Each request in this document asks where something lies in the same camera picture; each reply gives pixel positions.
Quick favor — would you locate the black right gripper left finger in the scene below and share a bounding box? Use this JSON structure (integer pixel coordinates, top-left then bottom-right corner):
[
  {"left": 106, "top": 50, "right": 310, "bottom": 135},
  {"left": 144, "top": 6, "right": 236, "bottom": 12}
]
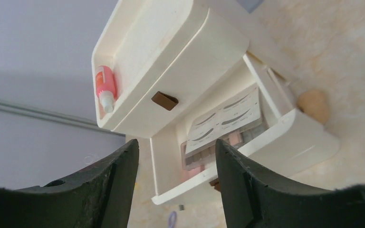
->
[{"left": 0, "top": 139, "right": 139, "bottom": 228}]

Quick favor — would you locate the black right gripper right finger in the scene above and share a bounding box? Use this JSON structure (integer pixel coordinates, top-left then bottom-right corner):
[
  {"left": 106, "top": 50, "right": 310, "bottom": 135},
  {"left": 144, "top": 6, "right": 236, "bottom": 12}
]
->
[{"left": 215, "top": 139, "right": 365, "bottom": 228}]

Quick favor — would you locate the pink rectangular sponge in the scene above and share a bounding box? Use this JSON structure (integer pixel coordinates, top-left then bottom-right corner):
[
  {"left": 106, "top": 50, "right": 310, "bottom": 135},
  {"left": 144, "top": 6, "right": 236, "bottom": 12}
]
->
[{"left": 181, "top": 165, "right": 205, "bottom": 182}]

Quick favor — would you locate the eyebrow stencil sheet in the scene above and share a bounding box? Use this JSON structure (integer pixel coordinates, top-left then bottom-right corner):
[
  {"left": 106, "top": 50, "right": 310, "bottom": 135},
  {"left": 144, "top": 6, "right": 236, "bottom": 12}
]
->
[{"left": 185, "top": 86, "right": 263, "bottom": 158}]

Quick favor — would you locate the pink spray bottle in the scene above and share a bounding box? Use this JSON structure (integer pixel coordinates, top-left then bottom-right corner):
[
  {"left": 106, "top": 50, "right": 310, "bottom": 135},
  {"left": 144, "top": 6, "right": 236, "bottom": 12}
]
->
[{"left": 95, "top": 66, "right": 117, "bottom": 113}]

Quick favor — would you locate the tan makeup sponge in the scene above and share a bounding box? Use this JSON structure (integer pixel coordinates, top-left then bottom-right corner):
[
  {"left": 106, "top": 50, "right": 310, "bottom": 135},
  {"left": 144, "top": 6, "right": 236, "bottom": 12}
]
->
[{"left": 297, "top": 89, "right": 331, "bottom": 124}]

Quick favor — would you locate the white drawer organizer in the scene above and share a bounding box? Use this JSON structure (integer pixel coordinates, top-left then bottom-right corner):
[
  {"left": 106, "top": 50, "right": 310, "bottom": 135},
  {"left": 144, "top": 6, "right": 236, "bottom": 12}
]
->
[{"left": 91, "top": 0, "right": 340, "bottom": 205}]

